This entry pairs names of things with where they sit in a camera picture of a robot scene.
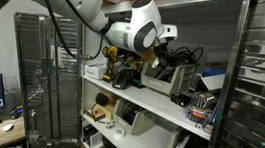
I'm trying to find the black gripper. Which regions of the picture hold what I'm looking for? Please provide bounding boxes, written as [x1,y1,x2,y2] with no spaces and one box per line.
[153,41,181,69]

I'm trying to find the small black box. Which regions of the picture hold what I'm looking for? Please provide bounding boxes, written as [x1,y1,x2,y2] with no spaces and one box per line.
[169,92,193,109]

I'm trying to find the blue box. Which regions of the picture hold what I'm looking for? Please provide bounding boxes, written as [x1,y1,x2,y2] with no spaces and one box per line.
[202,65,228,80]

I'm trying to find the white printed cardboard box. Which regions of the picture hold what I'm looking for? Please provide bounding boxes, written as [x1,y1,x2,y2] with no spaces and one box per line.
[83,62,108,82]

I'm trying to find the small orange printed box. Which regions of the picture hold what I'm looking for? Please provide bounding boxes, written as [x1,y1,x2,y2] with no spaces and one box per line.
[84,107,107,124]

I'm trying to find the white metal shelf unit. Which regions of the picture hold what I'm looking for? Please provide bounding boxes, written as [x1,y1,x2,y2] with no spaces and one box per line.
[69,0,252,148]

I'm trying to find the black battery charger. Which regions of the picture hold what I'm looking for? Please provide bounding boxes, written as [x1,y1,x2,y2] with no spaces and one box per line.
[111,67,136,92]

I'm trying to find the white card sheet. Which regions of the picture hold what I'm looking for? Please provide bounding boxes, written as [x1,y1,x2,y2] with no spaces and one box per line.
[197,70,227,95]

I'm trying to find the battery blister pack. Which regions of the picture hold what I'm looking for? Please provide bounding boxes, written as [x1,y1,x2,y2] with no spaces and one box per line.
[185,90,220,130]

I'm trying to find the black round device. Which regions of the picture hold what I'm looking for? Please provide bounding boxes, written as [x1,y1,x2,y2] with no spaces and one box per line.
[95,91,111,108]

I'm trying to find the slatted steel rack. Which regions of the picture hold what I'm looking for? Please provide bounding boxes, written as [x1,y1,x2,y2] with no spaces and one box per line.
[205,0,265,148]

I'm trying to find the white computer mouse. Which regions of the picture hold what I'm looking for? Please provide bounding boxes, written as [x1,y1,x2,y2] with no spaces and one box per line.
[1,122,16,134]

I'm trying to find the black cable bundle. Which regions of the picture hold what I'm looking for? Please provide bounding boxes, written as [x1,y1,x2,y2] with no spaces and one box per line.
[168,42,206,73]

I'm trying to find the gray storage bin holding cables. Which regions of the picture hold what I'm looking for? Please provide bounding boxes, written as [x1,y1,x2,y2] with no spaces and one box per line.
[138,57,199,99]

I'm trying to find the yellow black cordless drill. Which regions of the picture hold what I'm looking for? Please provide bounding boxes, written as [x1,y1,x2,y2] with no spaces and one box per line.
[97,44,120,84]

